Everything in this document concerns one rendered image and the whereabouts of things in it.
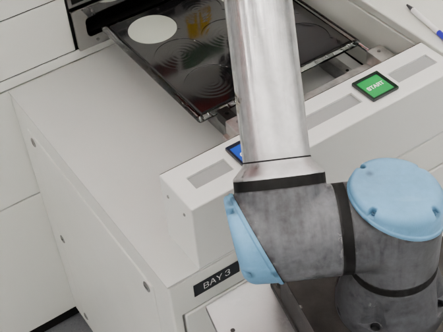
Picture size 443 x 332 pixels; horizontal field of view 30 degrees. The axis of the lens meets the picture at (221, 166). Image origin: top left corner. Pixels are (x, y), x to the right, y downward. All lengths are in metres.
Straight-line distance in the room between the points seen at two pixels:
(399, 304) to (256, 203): 0.24
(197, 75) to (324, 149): 0.34
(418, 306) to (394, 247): 0.13
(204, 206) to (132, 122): 0.41
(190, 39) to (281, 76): 0.67
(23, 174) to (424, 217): 1.11
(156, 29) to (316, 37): 0.32
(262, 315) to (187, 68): 0.54
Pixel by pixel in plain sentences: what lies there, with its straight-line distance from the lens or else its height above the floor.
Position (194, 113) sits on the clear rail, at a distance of 1.47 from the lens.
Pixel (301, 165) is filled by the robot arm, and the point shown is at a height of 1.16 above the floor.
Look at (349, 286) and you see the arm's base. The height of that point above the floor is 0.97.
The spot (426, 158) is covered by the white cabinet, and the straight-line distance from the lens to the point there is 1.58.
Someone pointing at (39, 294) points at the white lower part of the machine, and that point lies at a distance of 2.16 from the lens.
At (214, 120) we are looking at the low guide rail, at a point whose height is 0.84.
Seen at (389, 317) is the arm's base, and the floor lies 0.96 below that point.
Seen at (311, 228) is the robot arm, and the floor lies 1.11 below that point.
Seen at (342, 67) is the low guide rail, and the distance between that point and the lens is 1.65.
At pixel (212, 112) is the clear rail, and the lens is 1.47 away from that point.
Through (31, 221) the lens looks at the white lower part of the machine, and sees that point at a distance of 1.98.
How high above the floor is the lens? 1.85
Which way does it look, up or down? 44 degrees down
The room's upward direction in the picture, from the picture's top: 5 degrees counter-clockwise
